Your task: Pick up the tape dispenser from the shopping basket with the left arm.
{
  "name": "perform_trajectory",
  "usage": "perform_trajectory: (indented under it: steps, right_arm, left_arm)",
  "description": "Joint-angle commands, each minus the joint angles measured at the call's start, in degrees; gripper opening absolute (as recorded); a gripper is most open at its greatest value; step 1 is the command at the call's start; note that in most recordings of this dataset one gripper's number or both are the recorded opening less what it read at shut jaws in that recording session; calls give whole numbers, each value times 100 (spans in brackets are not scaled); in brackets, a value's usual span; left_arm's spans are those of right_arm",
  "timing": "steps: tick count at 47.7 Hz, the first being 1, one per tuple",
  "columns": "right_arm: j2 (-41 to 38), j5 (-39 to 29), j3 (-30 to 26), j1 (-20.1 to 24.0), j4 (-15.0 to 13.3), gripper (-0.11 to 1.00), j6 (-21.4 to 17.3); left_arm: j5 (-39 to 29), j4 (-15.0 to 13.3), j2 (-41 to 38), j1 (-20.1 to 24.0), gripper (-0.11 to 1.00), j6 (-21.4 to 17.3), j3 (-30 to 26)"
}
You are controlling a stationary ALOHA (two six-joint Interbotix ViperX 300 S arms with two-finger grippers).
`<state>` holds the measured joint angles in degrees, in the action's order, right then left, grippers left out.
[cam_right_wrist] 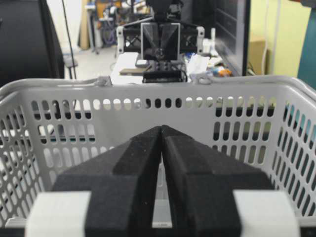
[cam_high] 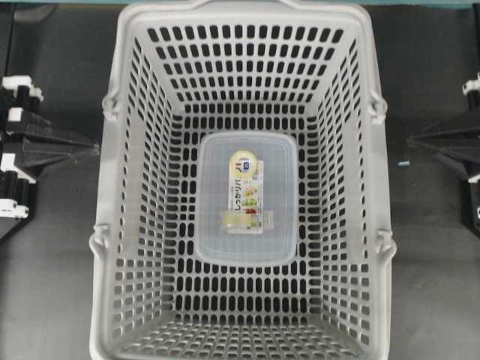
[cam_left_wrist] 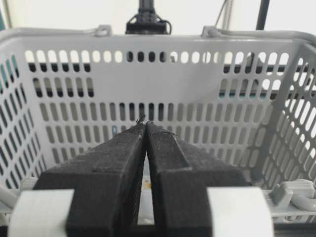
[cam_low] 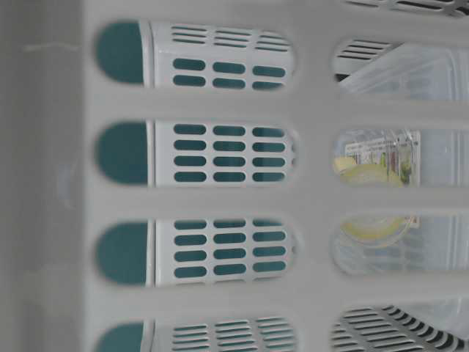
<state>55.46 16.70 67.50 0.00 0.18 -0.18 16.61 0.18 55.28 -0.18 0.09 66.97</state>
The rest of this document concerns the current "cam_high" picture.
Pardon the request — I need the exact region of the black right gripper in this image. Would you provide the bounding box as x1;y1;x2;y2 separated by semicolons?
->
408;73;479;230

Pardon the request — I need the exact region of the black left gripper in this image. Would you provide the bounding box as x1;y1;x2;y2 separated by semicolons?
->
1;75;101;219

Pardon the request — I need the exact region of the grey plastic shopping basket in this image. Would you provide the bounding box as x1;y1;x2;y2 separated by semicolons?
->
89;1;397;359

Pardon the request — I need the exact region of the clear plastic food container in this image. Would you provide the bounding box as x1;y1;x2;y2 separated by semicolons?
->
194;130;299;267

